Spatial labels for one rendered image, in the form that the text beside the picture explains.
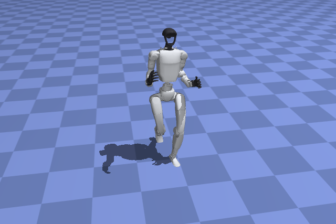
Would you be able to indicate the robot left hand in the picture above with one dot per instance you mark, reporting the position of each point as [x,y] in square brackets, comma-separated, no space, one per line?
[196,83]

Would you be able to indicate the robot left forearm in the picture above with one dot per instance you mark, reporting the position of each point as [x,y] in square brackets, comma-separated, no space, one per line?
[186,80]

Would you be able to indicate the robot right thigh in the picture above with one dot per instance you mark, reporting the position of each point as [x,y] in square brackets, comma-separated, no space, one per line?
[156,106]

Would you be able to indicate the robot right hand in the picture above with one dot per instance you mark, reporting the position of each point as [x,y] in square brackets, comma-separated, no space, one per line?
[150,80]

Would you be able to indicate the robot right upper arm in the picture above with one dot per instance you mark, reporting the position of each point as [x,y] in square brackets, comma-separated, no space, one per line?
[153,56]

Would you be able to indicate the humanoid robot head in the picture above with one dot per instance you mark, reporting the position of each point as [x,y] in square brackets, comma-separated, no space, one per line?
[168,33]

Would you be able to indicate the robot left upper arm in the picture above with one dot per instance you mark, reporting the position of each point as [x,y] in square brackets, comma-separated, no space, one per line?
[182,63]

